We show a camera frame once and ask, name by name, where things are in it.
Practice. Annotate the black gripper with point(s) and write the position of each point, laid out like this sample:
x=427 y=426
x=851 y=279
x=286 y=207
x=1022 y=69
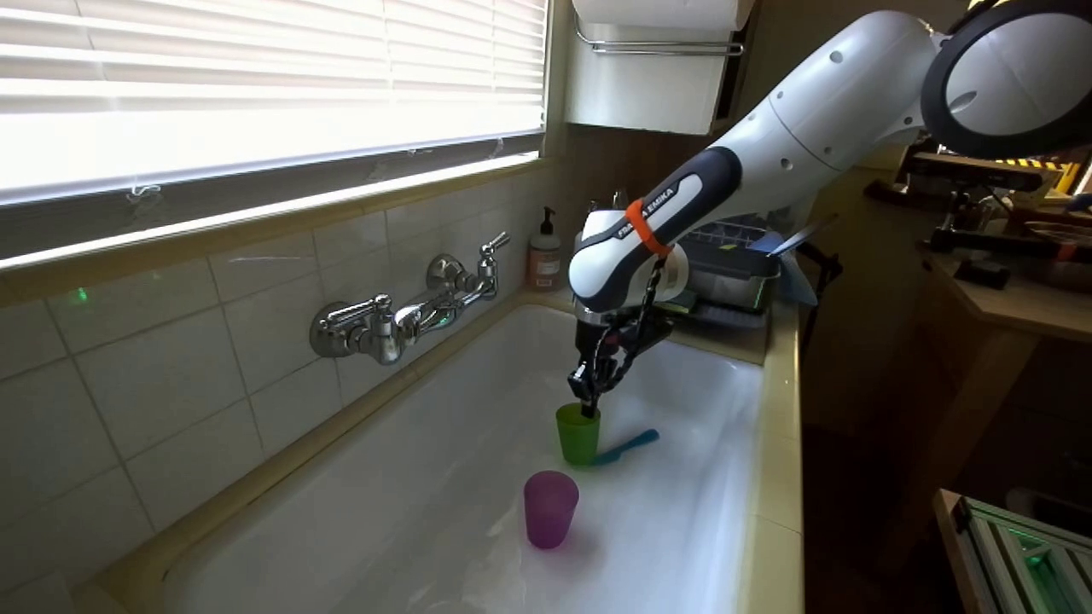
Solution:
x=619 y=335

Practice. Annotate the green plastic cup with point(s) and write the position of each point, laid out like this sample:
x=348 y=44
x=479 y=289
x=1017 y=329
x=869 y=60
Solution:
x=578 y=436

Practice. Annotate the chrome wall faucet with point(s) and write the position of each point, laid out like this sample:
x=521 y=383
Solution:
x=377 y=324

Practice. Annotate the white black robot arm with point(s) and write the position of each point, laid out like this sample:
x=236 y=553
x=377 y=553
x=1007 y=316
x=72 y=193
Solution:
x=797 y=138

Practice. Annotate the purple plastic cup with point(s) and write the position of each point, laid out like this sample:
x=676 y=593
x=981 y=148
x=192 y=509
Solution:
x=549 y=514

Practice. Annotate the blue plastic knife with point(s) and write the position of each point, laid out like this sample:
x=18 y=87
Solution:
x=634 y=444

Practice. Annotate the white sink basin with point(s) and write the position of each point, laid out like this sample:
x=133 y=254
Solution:
x=684 y=456

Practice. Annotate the soap dispenser with black pump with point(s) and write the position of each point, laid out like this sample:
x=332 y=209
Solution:
x=545 y=259

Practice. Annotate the grey dish rack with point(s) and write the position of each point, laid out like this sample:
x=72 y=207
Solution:
x=737 y=277

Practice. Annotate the small black desk item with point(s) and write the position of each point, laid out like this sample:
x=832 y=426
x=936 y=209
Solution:
x=981 y=273

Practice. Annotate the wooden desk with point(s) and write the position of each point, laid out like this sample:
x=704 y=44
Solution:
x=1024 y=307

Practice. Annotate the yellow black striped bar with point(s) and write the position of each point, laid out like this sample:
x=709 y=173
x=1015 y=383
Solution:
x=1000 y=173

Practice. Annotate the white green crate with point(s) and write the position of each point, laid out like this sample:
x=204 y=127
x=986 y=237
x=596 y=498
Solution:
x=1024 y=556

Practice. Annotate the white window blinds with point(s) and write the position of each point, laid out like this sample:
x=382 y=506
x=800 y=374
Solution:
x=228 y=80

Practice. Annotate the white wall cabinet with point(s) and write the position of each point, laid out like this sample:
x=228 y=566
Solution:
x=648 y=80

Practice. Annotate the window sill frame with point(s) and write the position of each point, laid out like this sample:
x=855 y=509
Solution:
x=228 y=216

